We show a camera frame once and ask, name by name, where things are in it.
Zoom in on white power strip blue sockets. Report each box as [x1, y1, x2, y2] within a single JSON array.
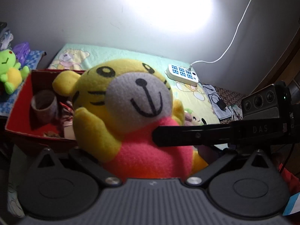
[[166, 64, 199, 86]]

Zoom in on black charger with cable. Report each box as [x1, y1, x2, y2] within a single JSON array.
[[208, 93, 227, 111]]

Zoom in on brown cup in box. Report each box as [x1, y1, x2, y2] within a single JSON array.
[[31, 90, 57, 123]]

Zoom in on pastel baby print bed sheet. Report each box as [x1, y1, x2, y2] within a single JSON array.
[[48, 43, 235, 150]]

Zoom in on purple plastic pack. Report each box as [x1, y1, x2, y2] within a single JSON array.
[[12, 42, 31, 66]]

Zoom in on green frog plush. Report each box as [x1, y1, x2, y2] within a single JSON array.
[[1, 49, 30, 95]]

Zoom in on red cardboard box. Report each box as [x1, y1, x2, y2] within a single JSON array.
[[5, 70, 75, 142]]

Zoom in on white printed paper sheet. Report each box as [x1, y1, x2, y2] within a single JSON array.
[[202, 84, 244, 123]]

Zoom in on yellow tiger plush red shirt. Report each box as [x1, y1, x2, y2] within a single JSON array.
[[52, 59, 207, 181]]

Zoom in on white power cable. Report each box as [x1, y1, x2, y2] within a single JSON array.
[[188, 0, 257, 71]]

